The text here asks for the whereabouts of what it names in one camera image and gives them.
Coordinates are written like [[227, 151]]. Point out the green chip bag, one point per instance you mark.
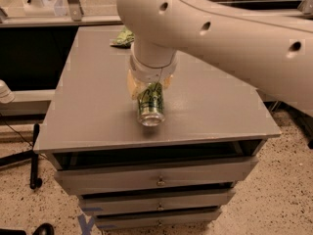
[[124, 39]]

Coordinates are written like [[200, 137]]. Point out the white cylinder object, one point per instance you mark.
[[6, 95]]

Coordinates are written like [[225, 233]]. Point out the grey drawer cabinet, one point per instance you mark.
[[173, 155]]

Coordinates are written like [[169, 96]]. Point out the bottom grey drawer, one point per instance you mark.
[[155, 218]]

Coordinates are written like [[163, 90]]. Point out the black stand leg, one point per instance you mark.
[[34, 181]]

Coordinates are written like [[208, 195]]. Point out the top grey drawer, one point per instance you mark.
[[154, 176]]

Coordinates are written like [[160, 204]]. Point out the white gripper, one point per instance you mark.
[[151, 70]]

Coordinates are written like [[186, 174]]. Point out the metal railing frame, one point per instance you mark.
[[47, 12]]

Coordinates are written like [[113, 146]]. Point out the green soda can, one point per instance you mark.
[[150, 105]]

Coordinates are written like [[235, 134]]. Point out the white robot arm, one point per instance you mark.
[[272, 53]]

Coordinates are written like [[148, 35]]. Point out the middle grey drawer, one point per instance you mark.
[[157, 202]]

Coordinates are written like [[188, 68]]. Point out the grey drawer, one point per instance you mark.
[[157, 202], [155, 218], [154, 176]]

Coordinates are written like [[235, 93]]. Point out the black round object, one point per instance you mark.
[[44, 229]]

